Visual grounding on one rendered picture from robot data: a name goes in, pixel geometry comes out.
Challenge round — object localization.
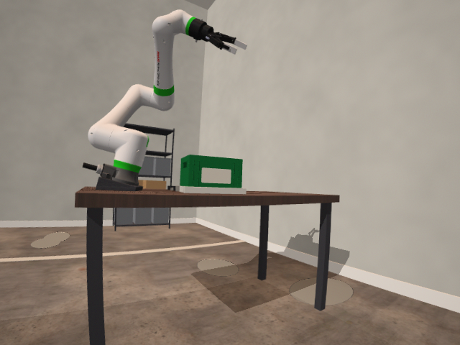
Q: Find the green divided crate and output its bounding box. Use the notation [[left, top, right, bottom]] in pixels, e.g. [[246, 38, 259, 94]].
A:
[[180, 155, 243, 188]]

